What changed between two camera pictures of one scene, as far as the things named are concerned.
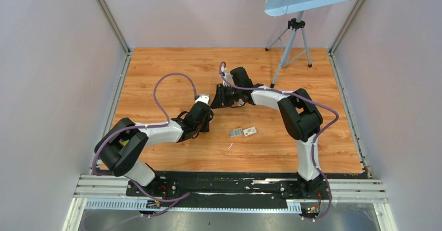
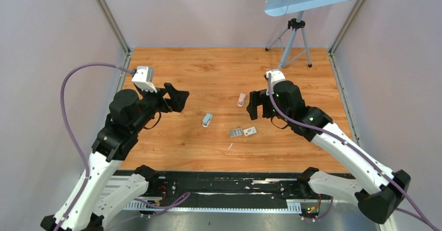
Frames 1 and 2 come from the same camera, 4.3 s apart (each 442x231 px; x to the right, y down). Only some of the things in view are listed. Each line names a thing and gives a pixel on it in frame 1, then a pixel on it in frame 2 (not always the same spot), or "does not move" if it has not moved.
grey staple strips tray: [235, 132] does not move
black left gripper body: [199, 115] -> [167, 97]
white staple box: [249, 131] does not move
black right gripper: [223, 96] -> [262, 101]
